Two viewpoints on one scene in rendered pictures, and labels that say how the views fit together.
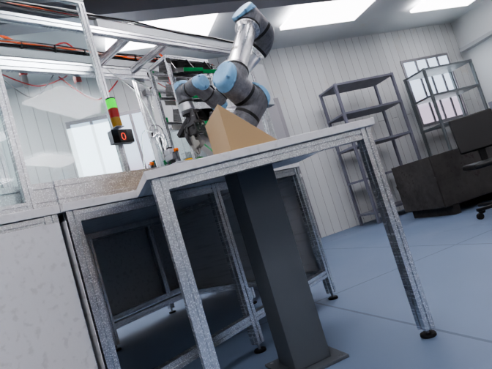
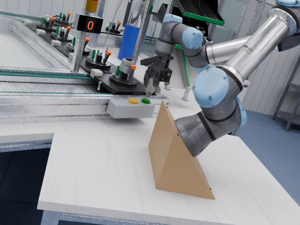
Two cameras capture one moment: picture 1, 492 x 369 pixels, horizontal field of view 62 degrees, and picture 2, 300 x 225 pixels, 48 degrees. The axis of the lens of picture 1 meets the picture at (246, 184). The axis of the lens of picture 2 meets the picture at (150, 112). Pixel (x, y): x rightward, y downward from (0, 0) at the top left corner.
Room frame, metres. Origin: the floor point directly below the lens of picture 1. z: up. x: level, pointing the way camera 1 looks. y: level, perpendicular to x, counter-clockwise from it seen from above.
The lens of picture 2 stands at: (0.58, 0.02, 1.44)
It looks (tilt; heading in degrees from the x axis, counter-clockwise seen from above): 20 degrees down; 5
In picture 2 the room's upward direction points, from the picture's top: 17 degrees clockwise
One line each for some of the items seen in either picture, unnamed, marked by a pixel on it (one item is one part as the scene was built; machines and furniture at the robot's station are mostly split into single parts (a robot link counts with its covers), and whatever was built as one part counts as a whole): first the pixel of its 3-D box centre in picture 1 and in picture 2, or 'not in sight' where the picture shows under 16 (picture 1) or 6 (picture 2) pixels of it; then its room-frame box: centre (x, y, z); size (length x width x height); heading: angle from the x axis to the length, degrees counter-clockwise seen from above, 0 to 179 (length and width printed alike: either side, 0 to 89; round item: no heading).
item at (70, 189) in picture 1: (151, 179); (85, 106); (1.84, 0.40, 0.91); 0.89 x 0.06 x 0.11; 139
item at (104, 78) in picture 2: not in sight; (122, 84); (2.15, 0.33, 0.96); 0.24 x 0.24 x 0.02; 49
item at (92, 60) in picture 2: not in sight; (99, 57); (2.31, 0.53, 1.01); 0.24 x 0.24 x 0.13; 49
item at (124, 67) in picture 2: (169, 154); (126, 64); (2.15, 0.34, 1.06); 0.08 x 0.04 x 0.07; 49
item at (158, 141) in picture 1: (160, 148); (142, 0); (3.12, 0.55, 1.32); 0.14 x 0.14 x 0.38
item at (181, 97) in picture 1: (183, 92); (170, 29); (1.98, 0.16, 1.30); 0.09 x 0.08 x 0.11; 51
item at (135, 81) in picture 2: not in sight; (123, 80); (2.15, 0.33, 0.98); 0.14 x 0.14 x 0.02
